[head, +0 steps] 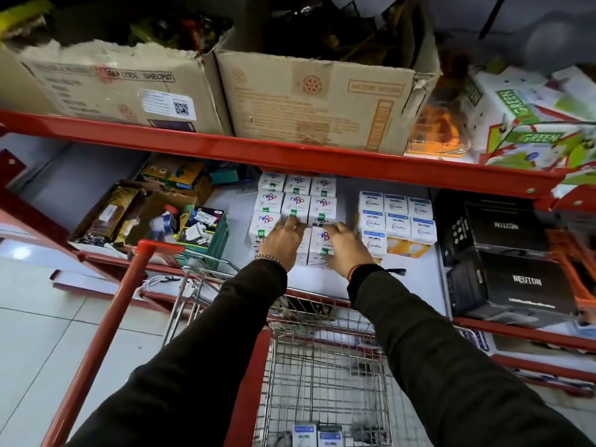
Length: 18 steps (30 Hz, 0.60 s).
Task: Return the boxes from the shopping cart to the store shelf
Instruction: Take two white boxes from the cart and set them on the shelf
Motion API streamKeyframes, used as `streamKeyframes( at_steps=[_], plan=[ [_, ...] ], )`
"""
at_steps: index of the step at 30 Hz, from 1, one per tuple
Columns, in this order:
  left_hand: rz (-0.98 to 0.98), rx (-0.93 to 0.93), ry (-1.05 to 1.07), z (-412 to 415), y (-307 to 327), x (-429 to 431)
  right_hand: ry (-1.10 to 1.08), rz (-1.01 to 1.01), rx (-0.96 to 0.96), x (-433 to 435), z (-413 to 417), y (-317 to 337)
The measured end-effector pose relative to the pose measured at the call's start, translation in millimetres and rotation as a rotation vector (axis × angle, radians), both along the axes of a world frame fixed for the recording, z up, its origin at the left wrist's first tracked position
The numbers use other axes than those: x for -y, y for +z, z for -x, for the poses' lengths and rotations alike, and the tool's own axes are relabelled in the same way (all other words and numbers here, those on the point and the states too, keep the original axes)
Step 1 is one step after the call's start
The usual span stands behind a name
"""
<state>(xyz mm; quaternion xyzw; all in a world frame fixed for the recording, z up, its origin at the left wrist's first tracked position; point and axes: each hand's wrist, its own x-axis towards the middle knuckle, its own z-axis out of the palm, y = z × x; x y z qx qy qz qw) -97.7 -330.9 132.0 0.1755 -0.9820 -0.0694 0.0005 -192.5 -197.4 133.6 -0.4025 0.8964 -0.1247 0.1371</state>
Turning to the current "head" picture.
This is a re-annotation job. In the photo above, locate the red metal shelf rack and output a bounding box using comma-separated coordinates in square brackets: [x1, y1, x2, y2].
[0, 109, 596, 447]

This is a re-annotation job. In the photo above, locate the blue label box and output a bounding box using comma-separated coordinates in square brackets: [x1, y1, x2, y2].
[292, 423, 318, 447]
[318, 424, 345, 447]

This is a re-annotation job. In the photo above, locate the torn cardboard box white sticker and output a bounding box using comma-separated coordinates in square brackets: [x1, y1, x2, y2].
[0, 38, 233, 136]

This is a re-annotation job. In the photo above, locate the large cardboard box orange print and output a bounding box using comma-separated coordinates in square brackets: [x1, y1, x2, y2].
[213, 29, 441, 157]

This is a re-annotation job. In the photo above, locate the person's left forearm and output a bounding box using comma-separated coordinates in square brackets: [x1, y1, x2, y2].
[65, 260, 289, 447]

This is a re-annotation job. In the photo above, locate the green box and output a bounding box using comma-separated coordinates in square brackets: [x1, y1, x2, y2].
[179, 213, 230, 271]

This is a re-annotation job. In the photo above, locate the white purple print bulb box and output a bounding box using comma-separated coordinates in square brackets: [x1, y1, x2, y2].
[308, 224, 347, 267]

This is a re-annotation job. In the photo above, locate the yellow white bulb box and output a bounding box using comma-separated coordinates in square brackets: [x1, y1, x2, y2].
[384, 237, 430, 260]

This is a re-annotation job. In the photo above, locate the small black box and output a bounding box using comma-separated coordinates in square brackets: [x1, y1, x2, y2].
[437, 194, 551, 267]

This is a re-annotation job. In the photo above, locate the wire shopping cart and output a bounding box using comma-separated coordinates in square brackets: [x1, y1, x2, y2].
[160, 246, 482, 447]

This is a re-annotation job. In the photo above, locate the stack of blue label boxes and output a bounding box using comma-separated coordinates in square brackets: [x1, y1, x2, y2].
[357, 191, 438, 259]

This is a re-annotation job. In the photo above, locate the person's left hand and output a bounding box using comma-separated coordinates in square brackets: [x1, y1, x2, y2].
[257, 216, 308, 272]

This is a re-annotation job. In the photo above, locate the white black charger packet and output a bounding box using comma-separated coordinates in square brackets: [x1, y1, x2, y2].
[176, 206, 225, 248]

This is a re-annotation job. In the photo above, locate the blue white red cap item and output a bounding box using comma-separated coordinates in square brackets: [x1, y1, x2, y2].
[148, 204, 181, 243]

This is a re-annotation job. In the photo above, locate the yellow blue box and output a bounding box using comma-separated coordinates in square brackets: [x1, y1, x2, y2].
[139, 159, 206, 190]

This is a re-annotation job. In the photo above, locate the person's right hand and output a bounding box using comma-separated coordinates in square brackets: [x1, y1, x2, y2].
[321, 222, 376, 280]

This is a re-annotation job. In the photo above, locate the teal box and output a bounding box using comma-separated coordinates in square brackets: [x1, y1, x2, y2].
[209, 166, 241, 185]

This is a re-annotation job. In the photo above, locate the large black box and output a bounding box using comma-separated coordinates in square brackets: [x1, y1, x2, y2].
[446, 248, 579, 320]

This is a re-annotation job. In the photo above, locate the stack of purple print boxes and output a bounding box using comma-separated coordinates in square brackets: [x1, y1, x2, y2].
[248, 171, 347, 268]

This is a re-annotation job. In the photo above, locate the person's right forearm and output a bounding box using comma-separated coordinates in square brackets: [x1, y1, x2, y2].
[347, 264, 593, 447]

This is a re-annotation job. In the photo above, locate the open brown cardboard box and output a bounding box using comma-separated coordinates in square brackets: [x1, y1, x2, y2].
[69, 180, 200, 251]

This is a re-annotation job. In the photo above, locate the gold black packet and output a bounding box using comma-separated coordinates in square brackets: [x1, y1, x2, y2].
[86, 185, 141, 240]

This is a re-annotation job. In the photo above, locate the pile of green white boxes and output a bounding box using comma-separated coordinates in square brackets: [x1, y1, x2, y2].
[465, 65, 596, 187]

